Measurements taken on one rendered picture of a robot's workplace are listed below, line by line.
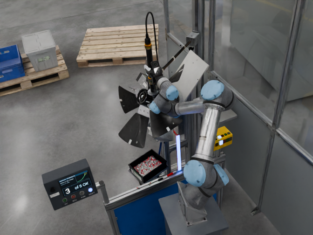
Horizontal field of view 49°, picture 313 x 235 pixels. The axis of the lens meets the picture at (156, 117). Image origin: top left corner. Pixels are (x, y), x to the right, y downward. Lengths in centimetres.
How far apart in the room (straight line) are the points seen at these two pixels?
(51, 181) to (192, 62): 131
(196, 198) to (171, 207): 25
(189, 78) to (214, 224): 109
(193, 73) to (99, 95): 231
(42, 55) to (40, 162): 170
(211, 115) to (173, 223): 64
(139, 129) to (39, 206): 148
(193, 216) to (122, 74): 334
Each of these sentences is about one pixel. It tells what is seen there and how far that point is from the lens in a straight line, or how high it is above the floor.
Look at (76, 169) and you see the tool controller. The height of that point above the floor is 125.
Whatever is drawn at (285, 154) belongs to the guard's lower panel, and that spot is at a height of 86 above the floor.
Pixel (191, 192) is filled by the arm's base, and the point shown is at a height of 121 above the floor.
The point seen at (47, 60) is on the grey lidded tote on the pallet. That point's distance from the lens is 510.
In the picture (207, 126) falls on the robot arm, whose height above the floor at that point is 151.
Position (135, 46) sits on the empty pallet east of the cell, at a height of 14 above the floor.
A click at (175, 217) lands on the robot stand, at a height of 100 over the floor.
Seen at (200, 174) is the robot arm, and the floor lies 140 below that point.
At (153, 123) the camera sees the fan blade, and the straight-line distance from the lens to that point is 229.
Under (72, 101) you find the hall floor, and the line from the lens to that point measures 464.
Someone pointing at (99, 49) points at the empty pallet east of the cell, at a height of 14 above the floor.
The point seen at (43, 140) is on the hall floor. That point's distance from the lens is 419.
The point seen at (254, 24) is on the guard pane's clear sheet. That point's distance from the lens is 240.
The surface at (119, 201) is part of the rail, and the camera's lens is 229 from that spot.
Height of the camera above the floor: 267
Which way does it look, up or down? 40 degrees down
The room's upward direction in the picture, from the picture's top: 6 degrees counter-clockwise
